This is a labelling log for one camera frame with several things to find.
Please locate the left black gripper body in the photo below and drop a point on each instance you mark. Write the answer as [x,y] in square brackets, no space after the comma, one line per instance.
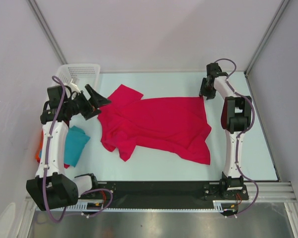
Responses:
[79,104]

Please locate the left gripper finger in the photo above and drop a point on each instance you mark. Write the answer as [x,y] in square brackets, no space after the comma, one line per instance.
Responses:
[90,90]
[98,100]

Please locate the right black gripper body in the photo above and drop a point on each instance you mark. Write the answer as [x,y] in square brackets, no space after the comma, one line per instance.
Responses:
[207,89]

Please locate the pink t shirt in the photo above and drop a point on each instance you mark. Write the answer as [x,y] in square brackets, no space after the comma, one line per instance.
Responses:
[173,124]

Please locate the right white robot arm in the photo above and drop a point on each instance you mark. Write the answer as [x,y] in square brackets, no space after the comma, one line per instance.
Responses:
[236,119]

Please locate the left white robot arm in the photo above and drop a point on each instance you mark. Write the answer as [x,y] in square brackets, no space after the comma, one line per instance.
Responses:
[51,162]

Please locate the white plastic basket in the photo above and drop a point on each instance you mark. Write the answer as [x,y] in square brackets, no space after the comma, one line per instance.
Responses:
[87,73]

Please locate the teal t shirt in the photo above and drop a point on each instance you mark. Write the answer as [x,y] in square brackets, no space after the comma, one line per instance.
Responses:
[76,139]

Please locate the orange t shirt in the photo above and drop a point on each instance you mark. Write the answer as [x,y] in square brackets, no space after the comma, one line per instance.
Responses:
[39,149]

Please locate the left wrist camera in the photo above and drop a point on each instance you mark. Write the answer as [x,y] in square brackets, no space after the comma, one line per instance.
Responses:
[73,84]

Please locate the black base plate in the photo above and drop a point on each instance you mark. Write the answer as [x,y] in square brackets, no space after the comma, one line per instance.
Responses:
[169,194]

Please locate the white cable duct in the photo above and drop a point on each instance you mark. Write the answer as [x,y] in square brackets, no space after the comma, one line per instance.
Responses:
[92,207]

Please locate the aluminium frame rail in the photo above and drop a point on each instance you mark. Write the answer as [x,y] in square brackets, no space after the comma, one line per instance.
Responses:
[273,192]

